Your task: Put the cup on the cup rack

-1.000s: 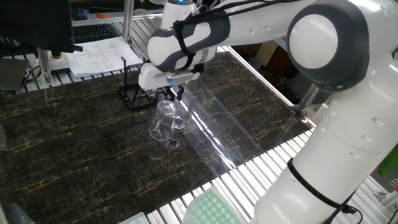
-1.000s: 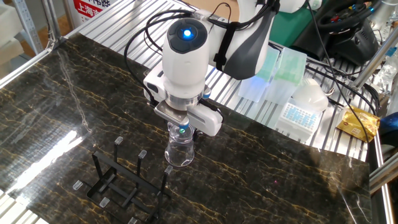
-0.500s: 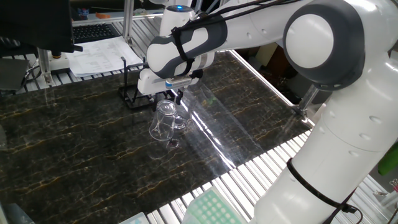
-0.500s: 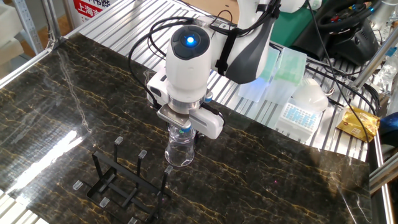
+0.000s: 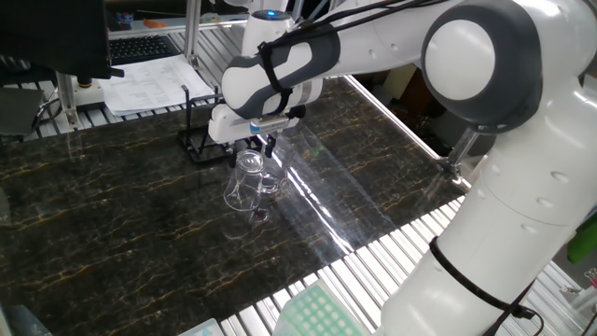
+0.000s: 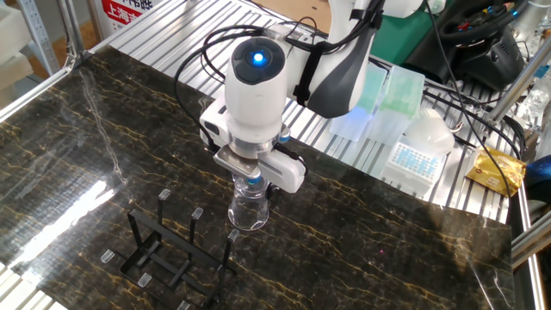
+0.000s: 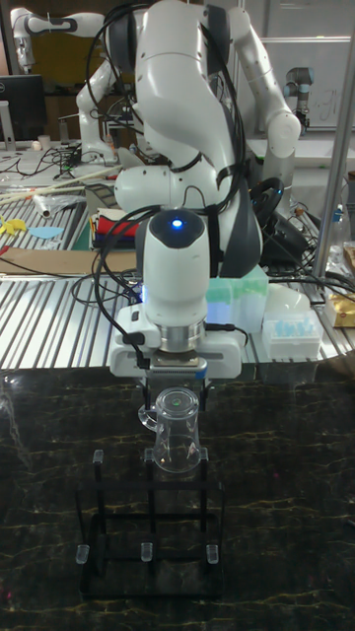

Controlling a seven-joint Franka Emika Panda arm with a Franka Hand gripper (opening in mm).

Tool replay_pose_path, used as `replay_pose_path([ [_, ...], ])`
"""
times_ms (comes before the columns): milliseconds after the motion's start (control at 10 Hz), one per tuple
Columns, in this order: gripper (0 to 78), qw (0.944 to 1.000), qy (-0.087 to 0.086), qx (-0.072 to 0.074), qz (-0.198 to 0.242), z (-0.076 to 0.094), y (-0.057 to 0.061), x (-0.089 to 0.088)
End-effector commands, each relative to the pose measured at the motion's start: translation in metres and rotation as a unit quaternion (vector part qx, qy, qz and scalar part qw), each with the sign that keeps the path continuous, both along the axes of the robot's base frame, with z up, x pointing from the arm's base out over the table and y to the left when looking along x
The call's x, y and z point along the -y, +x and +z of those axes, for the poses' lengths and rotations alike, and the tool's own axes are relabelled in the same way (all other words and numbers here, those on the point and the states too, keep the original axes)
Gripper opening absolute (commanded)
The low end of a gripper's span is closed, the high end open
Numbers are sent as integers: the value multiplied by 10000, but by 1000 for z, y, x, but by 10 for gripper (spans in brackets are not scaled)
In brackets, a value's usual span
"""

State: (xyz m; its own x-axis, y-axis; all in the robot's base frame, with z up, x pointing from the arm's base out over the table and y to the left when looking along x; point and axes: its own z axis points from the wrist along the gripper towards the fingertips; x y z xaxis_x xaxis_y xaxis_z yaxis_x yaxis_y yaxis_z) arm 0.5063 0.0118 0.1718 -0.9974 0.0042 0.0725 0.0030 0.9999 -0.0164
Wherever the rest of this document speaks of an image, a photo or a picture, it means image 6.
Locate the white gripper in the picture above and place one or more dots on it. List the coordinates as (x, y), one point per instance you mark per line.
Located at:
(284, 172)

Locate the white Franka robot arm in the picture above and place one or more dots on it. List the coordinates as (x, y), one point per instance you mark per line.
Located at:
(254, 103)

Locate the green pipette tip box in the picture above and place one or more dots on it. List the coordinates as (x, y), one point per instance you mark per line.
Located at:
(402, 94)
(353, 125)

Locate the blue pipette tip box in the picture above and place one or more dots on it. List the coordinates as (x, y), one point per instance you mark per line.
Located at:
(411, 165)

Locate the white translucent plastic lid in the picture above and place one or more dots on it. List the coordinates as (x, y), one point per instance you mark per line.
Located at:
(430, 133)

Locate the brown cardboard sheet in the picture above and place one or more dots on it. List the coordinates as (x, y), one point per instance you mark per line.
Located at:
(297, 10)

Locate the green board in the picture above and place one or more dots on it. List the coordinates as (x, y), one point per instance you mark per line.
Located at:
(400, 39)

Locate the gold foil packet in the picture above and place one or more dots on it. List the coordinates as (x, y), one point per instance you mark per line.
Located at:
(495, 170)

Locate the red and white sign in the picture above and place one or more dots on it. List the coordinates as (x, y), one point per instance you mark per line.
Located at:
(125, 15)

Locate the black racing steering wheel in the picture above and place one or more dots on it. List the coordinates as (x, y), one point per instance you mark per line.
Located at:
(486, 60)

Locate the dark blue object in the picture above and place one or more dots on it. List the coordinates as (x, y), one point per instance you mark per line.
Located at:
(540, 176)

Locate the perforated metal shelf upright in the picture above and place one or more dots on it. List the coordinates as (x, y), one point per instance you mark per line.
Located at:
(41, 41)

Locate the clear plastic bag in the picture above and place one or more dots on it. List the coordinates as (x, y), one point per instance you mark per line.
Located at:
(536, 101)

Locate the white foam box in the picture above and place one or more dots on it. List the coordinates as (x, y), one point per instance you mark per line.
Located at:
(13, 39)

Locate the aluminium frame post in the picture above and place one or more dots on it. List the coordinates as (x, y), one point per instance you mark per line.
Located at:
(516, 86)

